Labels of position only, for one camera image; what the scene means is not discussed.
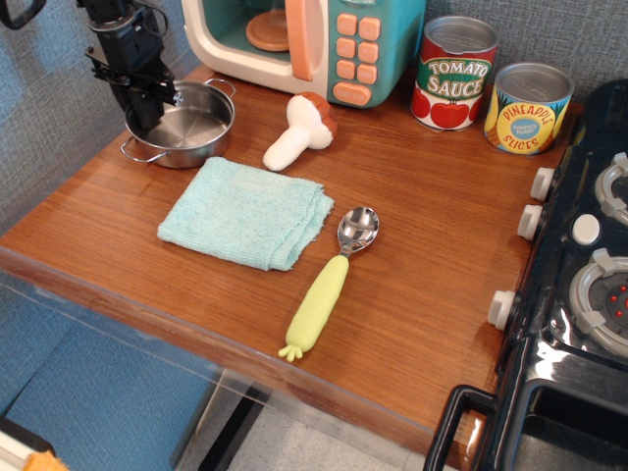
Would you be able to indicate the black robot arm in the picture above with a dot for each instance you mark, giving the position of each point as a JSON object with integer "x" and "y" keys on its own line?
{"x": 111, "y": 11}

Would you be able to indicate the clear acrylic table barrier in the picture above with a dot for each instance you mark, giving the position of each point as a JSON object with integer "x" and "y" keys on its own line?
{"x": 111, "y": 397}

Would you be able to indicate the black toy stove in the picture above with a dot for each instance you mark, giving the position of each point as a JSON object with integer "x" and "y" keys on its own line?
{"x": 561, "y": 396}

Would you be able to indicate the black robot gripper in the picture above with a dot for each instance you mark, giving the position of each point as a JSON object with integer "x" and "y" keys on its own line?
{"x": 128, "y": 59}

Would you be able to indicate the tomato sauce can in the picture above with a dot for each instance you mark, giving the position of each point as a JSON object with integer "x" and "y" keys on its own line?
{"x": 456, "y": 57}

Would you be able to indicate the pineapple slices can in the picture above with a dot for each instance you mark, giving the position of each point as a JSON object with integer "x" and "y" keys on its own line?
{"x": 528, "y": 105}

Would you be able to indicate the light blue folded cloth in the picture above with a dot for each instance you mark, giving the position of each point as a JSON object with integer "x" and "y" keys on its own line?
{"x": 248, "y": 216}

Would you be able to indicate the silver steel pot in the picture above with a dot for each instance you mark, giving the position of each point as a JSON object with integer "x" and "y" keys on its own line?
{"x": 189, "y": 133}

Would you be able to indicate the teal toy microwave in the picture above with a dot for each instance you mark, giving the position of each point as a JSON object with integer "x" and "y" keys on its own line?
{"x": 351, "y": 52}

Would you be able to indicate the plush mushroom toy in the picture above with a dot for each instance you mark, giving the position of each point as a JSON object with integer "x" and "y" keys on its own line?
{"x": 312, "y": 124}

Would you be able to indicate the spoon with yellow-green handle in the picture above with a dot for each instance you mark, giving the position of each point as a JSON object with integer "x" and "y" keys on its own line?
{"x": 357, "y": 229}

